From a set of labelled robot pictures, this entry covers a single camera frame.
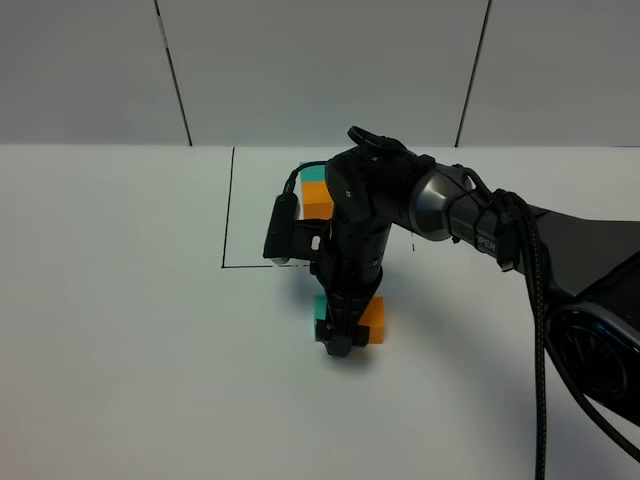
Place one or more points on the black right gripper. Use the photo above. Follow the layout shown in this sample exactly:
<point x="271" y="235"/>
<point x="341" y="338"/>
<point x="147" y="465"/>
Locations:
<point x="350" y="272"/>

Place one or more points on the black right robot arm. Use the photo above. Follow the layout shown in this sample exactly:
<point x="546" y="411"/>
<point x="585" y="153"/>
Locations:
<point x="582" y="276"/>

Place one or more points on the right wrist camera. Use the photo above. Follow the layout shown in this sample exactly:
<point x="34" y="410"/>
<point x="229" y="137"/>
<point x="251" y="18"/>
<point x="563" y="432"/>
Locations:
<point x="288" y="237"/>

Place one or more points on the template teal block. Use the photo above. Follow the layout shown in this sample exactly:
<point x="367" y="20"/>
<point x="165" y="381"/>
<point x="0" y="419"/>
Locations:
<point x="312" y="172"/>

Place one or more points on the template orange block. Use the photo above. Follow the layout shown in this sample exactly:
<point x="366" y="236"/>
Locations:
<point x="316" y="200"/>

